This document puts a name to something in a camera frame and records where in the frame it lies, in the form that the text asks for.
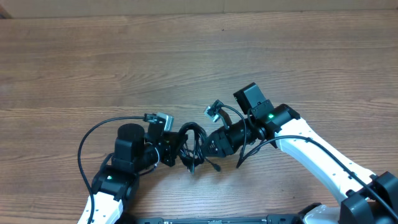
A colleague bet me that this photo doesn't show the black USB cable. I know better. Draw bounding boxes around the black USB cable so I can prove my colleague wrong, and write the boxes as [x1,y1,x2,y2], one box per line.
[175,121,222,174]

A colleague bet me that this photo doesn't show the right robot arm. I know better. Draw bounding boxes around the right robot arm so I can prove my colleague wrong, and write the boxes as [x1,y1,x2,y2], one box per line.
[201,83,397,223]

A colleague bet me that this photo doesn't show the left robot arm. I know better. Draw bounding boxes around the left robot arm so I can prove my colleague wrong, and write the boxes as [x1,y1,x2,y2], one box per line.
[78,123,187,224]

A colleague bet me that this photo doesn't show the black right camera cable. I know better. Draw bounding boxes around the black right camera cable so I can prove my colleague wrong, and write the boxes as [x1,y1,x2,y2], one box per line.
[222,104,398,215]

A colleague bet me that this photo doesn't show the black camera cable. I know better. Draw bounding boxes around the black camera cable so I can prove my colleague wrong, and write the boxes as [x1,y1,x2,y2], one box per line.
[76,113,159,224]
[222,104,398,215]

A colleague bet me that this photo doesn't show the black left camera cable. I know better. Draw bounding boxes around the black left camera cable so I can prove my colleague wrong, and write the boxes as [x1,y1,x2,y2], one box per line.
[76,113,159,224]

